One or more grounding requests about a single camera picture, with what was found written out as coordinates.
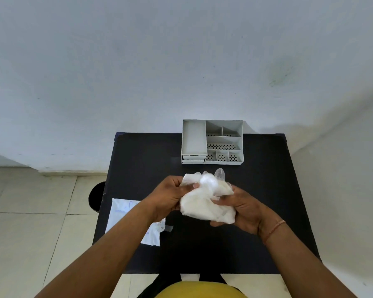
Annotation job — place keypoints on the person's left hand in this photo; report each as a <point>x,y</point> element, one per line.
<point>163,198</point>

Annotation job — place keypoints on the person's right hand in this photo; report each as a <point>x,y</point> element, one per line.
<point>248,211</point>

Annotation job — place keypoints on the person's right thumb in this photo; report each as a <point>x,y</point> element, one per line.
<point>223,200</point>

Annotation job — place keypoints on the person's left thumb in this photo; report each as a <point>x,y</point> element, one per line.
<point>190,187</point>

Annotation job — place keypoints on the white cloth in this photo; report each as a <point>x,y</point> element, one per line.
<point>205,204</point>

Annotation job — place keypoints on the person's right forearm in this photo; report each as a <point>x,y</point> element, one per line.
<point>298,260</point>

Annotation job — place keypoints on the person's left forearm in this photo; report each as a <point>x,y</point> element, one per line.
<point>105,254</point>

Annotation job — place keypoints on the clear tape piece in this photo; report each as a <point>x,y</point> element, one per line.
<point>169,228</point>

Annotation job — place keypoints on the grey plastic desk organizer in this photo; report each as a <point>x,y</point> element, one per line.
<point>194,141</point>

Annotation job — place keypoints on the white paper sheet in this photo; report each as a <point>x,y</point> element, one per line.
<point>124,214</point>

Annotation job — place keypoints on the yellow shirt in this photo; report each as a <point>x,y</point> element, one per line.
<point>200,291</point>

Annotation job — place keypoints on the black round stool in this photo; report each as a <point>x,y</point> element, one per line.
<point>97,197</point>

